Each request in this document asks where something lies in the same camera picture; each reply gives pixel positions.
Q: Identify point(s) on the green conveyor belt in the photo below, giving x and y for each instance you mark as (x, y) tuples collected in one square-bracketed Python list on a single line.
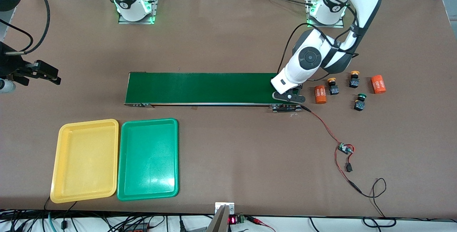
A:
[(214, 87)]

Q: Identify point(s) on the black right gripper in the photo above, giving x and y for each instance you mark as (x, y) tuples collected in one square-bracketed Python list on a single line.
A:
[(9, 64)]

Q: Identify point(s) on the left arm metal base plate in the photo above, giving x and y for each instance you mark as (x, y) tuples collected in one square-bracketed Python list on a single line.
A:
[(326, 26)]

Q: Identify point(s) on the silver mounting bracket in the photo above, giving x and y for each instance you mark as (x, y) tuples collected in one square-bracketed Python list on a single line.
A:
[(218, 206)]

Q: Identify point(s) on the red digit display module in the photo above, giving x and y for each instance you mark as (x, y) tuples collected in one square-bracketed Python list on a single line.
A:
[(232, 220)]

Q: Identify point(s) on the red clip lead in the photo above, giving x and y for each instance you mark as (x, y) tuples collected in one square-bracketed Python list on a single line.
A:
[(259, 221)]

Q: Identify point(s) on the red plug connector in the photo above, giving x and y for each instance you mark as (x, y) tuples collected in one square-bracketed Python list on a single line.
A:
[(135, 229)]

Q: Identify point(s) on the grey metal bar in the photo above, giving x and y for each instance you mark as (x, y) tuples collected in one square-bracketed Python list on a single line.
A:
[(217, 223)]

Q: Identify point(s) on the green plastic tray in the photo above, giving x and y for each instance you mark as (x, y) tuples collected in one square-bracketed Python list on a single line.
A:
[(148, 160)]

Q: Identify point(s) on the yellow plastic tray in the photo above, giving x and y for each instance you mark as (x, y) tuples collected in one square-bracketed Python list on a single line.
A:
[(85, 160)]

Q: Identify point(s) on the small green circuit board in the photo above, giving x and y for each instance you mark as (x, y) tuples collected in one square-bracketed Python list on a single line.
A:
[(344, 148)]

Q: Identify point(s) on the orange cylindrical battery cell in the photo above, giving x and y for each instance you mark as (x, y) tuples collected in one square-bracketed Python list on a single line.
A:
[(320, 94), (378, 84)]

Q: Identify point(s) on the small black connector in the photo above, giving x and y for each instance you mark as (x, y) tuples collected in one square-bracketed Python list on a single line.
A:
[(348, 168)]

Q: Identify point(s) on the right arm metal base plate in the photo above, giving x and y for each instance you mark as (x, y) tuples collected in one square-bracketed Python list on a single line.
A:
[(135, 22)]

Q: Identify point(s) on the green push button switch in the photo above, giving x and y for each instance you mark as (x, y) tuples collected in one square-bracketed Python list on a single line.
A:
[(359, 105)]

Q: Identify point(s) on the yellow push button switch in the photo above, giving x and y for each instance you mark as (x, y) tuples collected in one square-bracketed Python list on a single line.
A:
[(353, 82), (334, 90)]

